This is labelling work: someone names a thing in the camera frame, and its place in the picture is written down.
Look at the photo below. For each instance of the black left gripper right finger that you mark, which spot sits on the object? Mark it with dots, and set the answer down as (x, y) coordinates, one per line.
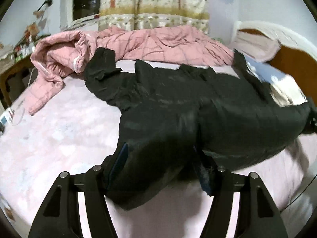
(258, 215)

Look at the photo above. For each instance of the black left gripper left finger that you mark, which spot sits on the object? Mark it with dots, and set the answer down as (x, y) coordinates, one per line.
(58, 215)

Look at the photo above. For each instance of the large black jacket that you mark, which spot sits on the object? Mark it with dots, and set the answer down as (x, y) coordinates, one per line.
(187, 122)

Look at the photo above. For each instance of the pink bed sheet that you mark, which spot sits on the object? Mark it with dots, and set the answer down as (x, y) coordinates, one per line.
(75, 131)

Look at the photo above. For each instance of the blue floral pillow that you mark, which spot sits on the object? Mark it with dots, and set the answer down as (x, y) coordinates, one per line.
(283, 87)

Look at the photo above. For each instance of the pink quilted blanket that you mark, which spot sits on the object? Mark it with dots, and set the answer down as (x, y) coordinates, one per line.
(64, 53)

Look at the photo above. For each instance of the wooden headboard with white cover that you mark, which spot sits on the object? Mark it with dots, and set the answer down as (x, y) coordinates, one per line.
(296, 57)

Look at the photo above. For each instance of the beige pillow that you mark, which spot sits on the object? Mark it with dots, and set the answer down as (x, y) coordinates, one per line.
(258, 47)

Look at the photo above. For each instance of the cluttered wooden desk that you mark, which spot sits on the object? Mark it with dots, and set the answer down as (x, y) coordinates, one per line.
(16, 65)

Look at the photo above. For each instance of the patterned beige curtain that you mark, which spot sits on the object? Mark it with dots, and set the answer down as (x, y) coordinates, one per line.
(148, 14)

